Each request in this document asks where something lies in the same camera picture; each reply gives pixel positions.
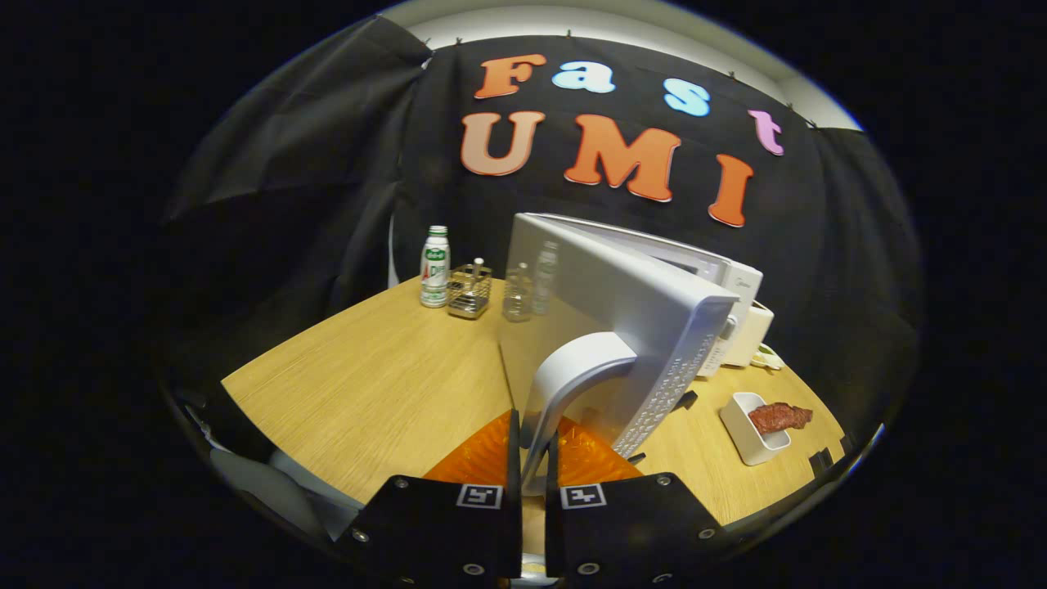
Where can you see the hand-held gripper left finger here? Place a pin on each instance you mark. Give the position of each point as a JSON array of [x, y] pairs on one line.
[[515, 458]]

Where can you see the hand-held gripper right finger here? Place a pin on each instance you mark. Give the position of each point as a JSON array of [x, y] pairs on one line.
[[552, 466]]

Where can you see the white microwave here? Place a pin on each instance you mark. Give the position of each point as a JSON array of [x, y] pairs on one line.
[[622, 286]]

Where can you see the red meat strip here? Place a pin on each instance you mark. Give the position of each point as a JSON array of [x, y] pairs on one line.
[[777, 417]]

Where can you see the clear glass bottle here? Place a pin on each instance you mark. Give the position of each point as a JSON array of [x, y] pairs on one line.
[[517, 298]]

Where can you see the white rectangular dish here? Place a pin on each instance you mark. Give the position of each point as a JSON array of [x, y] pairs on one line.
[[748, 433]]

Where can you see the white green drink bottle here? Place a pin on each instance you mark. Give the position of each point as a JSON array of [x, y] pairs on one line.
[[434, 270]]

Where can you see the small dish with grains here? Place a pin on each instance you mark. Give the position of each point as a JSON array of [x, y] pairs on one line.
[[767, 357]]

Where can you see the white toaster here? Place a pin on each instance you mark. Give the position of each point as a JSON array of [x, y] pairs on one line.
[[752, 331]]

